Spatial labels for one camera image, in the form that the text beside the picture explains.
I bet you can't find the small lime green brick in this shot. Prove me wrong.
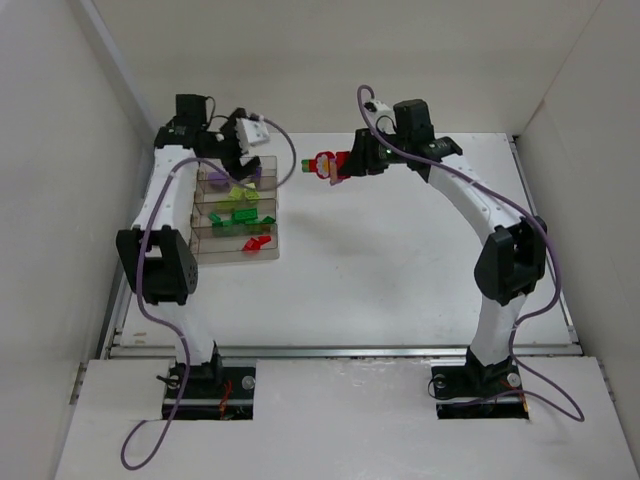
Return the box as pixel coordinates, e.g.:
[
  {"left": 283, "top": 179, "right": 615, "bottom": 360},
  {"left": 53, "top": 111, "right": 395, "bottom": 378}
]
[{"left": 228, "top": 187, "right": 245, "bottom": 201}]

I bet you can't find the purple round flower lego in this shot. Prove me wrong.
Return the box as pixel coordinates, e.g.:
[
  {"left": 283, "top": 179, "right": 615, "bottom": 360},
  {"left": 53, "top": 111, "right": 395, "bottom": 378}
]
[{"left": 207, "top": 172, "right": 229, "bottom": 190}]

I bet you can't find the purple red flower lego stack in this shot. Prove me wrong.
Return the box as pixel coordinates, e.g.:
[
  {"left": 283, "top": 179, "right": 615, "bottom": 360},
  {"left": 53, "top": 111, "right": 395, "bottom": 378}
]
[{"left": 301, "top": 151, "right": 350, "bottom": 186}]

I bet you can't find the lime green 2x4 brick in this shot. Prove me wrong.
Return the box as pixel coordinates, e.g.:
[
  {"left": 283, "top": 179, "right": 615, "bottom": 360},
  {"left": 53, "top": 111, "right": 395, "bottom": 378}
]
[{"left": 215, "top": 200, "right": 236, "bottom": 212}]

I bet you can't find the small green wedge piece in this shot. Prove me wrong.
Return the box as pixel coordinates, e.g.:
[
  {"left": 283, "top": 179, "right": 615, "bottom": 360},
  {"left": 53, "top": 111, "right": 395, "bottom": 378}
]
[{"left": 208, "top": 213, "right": 223, "bottom": 225}]

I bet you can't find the small red lego piece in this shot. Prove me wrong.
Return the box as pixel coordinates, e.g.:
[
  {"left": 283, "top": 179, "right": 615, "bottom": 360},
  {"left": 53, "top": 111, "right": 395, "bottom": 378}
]
[{"left": 242, "top": 238, "right": 261, "bottom": 252}]

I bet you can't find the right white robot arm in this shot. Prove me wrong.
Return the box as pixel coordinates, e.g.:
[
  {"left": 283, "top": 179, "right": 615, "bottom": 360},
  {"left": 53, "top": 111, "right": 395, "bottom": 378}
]
[{"left": 324, "top": 98, "right": 547, "bottom": 369}]

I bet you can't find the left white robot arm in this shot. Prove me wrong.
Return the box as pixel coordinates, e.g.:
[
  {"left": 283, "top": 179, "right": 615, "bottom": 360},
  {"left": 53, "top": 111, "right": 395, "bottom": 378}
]
[{"left": 116, "top": 94, "right": 270, "bottom": 366}]

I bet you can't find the clear compartment organizer tray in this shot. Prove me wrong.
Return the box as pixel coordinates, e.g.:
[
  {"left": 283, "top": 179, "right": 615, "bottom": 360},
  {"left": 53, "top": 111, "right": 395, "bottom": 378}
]
[{"left": 189, "top": 156, "right": 280, "bottom": 265}]

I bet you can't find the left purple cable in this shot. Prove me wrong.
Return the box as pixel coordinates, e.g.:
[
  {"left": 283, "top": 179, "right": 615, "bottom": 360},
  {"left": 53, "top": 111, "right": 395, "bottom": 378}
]
[{"left": 121, "top": 115, "right": 296, "bottom": 471}]

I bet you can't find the purple cable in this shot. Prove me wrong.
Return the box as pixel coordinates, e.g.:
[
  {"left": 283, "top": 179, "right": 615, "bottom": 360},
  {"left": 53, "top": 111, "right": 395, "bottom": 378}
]
[
  {"left": 121, "top": 115, "right": 296, "bottom": 471},
  {"left": 355, "top": 85, "right": 586, "bottom": 423}
]

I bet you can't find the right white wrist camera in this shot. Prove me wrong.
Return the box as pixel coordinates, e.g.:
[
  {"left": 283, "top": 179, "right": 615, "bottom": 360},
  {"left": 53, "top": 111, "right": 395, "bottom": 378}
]
[{"left": 364, "top": 99, "right": 396, "bottom": 134}]

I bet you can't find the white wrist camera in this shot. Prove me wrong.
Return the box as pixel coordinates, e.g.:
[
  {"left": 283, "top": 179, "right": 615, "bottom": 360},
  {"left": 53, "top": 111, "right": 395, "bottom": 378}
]
[
  {"left": 364, "top": 99, "right": 396, "bottom": 134},
  {"left": 236, "top": 115, "right": 270, "bottom": 151}
]

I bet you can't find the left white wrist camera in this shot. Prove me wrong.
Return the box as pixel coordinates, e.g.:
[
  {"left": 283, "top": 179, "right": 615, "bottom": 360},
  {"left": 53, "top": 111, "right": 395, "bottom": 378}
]
[{"left": 236, "top": 115, "right": 270, "bottom": 151}]

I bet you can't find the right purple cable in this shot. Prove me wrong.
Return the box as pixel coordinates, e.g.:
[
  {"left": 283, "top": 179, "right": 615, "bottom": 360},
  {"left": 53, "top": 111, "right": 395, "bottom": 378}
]
[{"left": 355, "top": 85, "right": 586, "bottom": 423}]

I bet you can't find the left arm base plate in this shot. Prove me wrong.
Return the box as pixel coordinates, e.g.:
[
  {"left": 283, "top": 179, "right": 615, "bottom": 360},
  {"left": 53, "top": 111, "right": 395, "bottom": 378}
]
[{"left": 174, "top": 366, "right": 256, "bottom": 421}]

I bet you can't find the aluminium front rail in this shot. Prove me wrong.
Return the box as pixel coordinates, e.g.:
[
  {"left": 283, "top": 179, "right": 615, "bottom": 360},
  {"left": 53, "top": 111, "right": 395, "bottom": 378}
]
[{"left": 105, "top": 343, "right": 583, "bottom": 359}]

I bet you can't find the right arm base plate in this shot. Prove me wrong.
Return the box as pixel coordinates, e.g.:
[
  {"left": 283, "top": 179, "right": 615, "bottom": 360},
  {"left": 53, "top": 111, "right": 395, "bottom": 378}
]
[{"left": 428, "top": 356, "right": 529, "bottom": 420}]

